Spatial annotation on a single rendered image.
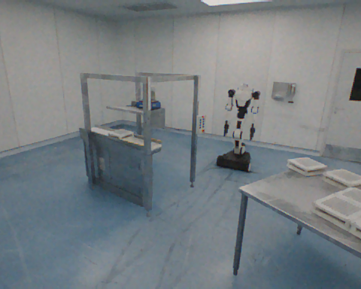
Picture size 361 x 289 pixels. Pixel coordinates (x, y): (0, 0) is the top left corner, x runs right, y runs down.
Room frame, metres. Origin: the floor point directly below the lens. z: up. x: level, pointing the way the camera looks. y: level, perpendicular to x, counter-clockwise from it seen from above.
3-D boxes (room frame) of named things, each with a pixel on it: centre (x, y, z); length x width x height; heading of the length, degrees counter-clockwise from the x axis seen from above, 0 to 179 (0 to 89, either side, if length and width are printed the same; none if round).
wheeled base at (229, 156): (4.37, -1.11, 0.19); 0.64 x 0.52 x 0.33; 152
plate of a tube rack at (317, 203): (1.40, -1.06, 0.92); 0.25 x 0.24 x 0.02; 119
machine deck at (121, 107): (2.95, 0.53, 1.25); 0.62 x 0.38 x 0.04; 54
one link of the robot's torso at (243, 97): (4.39, -1.12, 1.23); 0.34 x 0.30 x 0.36; 62
